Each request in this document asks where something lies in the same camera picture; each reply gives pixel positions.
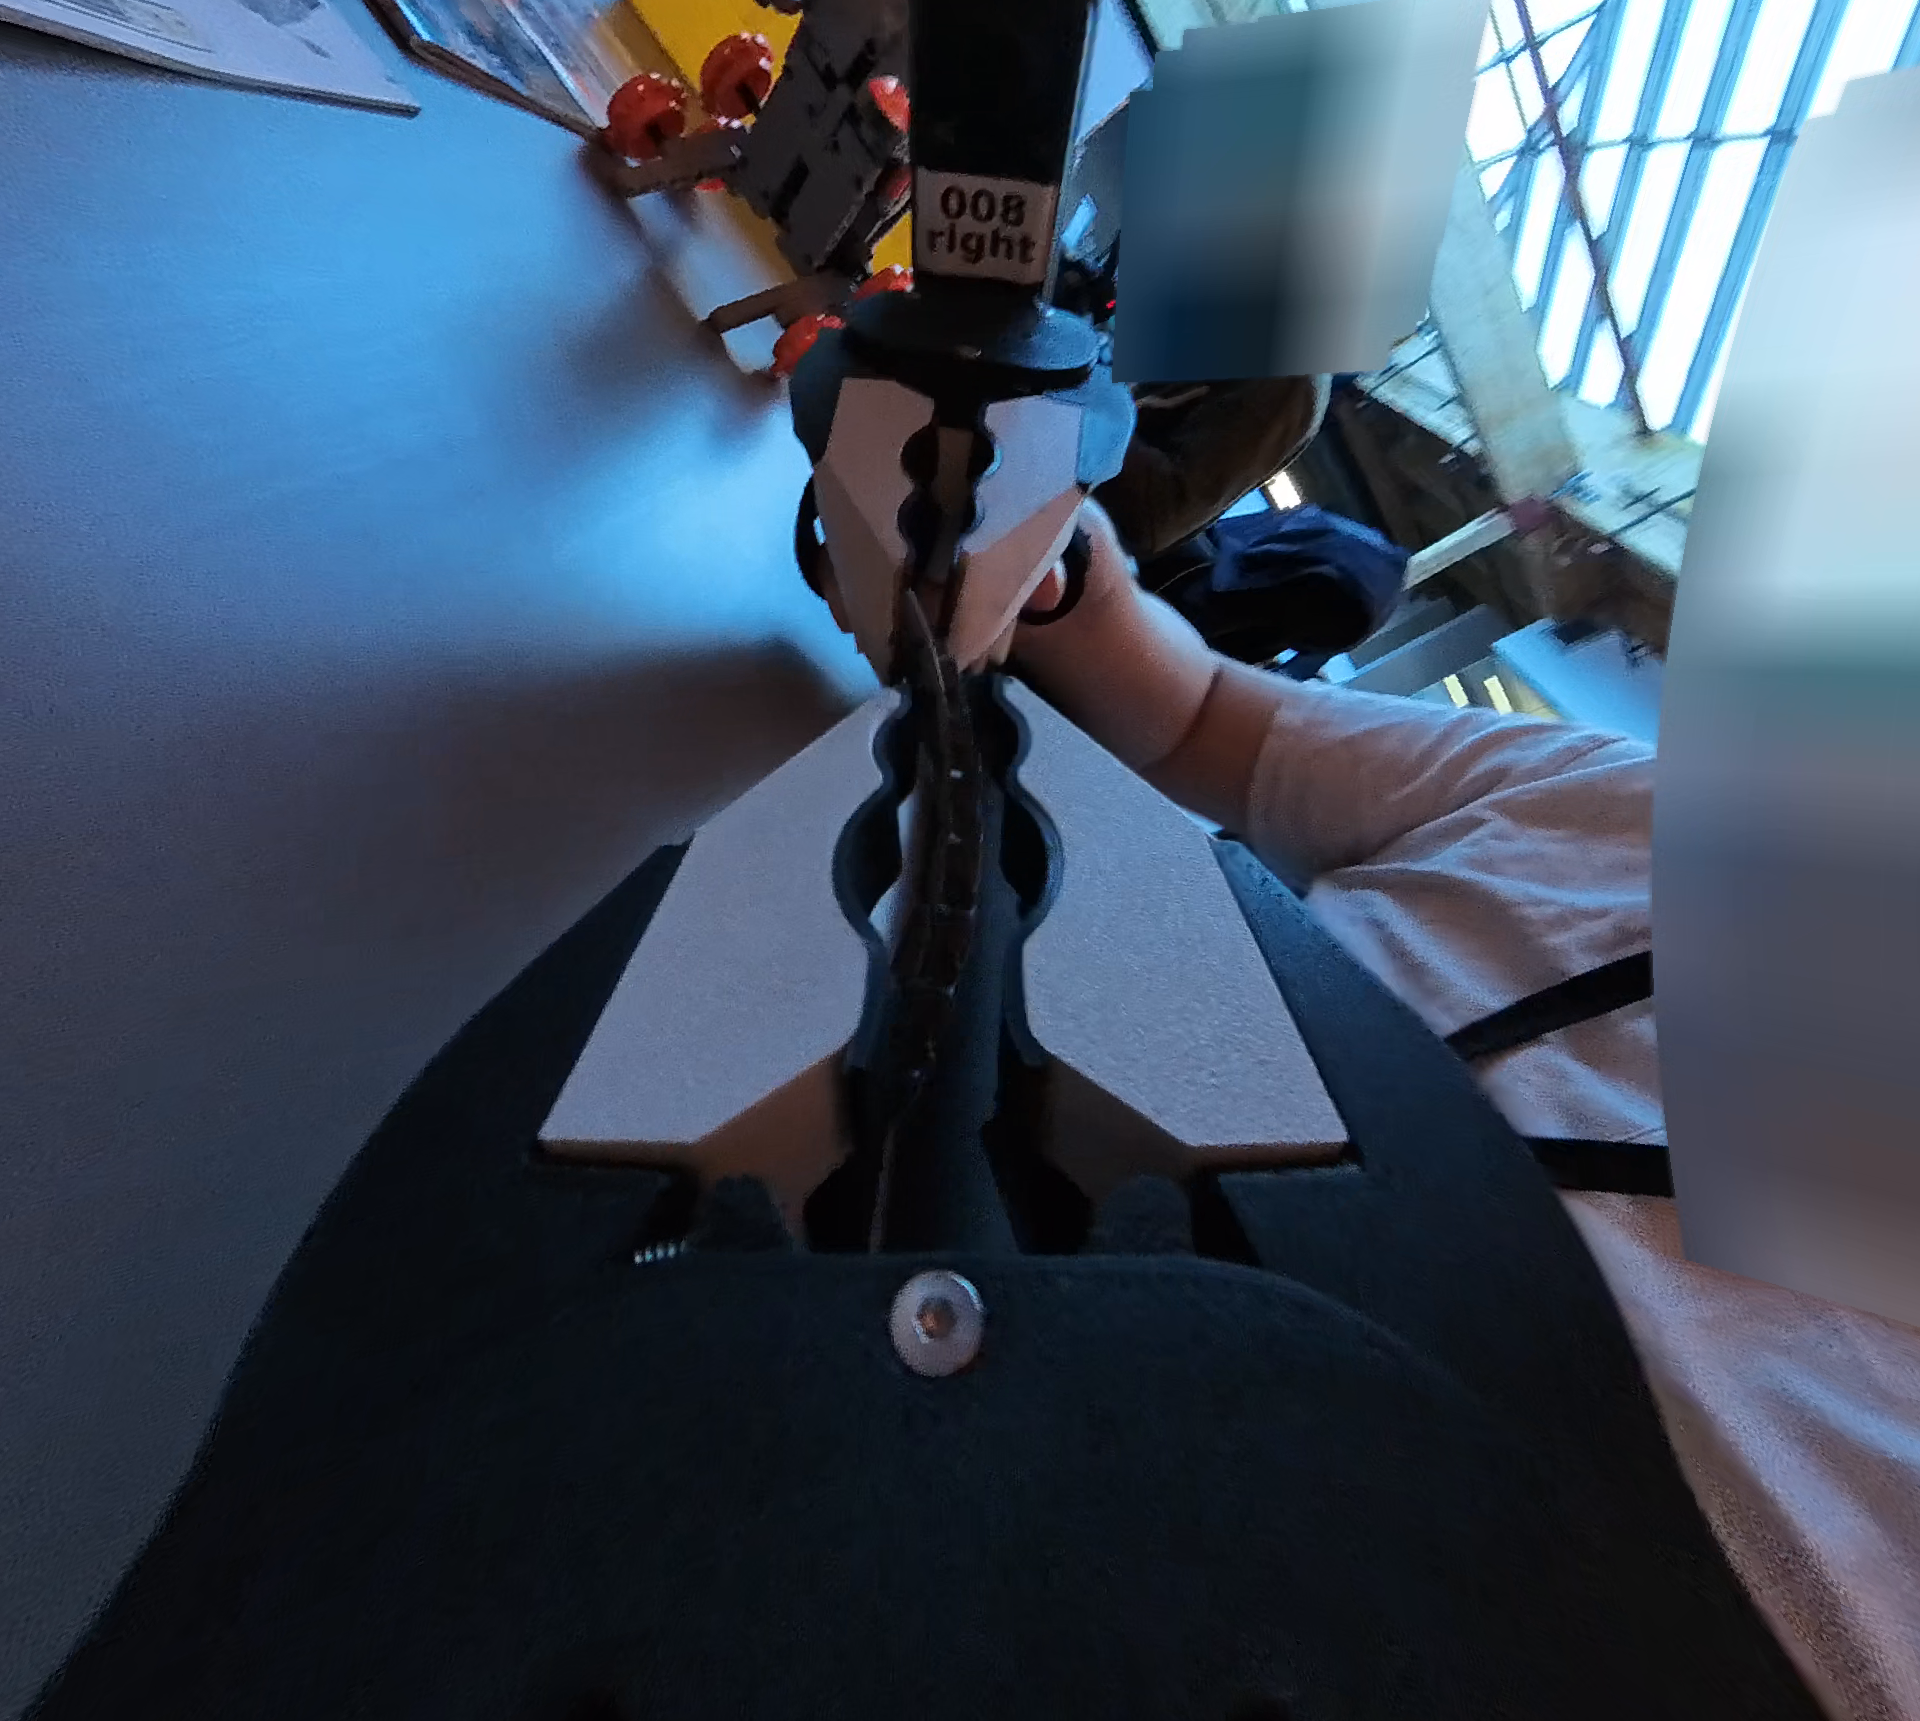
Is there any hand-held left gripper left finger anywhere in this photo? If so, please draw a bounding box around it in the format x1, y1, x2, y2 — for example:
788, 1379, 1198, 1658
536, 685, 905, 1251

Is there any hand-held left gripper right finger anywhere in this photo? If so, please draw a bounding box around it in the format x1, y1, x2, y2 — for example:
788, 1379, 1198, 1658
1001, 677, 1352, 1192

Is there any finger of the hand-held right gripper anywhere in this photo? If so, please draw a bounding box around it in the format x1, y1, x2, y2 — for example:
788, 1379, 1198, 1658
947, 391, 1092, 675
813, 373, 947, 682

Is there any grey toy track chain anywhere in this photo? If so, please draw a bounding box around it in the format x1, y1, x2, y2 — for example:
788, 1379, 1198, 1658
883, 595, 992, 1122

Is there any person's right forearm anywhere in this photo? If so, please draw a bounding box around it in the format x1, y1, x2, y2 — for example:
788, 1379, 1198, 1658
1079, 640, 1307, 874

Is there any grey desk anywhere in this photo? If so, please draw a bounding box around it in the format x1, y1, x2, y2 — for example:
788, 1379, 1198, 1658
0, 0, 901, 1721

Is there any person's right hand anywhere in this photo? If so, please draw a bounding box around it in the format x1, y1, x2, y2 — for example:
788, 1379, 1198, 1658
990, 513, 1189, 736

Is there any grey orange toy robot chassis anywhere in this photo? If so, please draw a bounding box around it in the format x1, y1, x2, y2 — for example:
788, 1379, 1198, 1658
592, 0, 917, 380

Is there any dark blue bag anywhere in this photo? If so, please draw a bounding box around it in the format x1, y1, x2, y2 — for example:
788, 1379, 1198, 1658
1154, 505, 1411, 669

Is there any thin red rod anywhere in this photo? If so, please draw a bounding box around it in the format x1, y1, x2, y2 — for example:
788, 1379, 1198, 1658
1454, 0, 1652, 431

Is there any black strap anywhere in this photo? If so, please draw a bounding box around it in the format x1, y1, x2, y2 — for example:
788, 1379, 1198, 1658
1445, 952, 1673, 1201

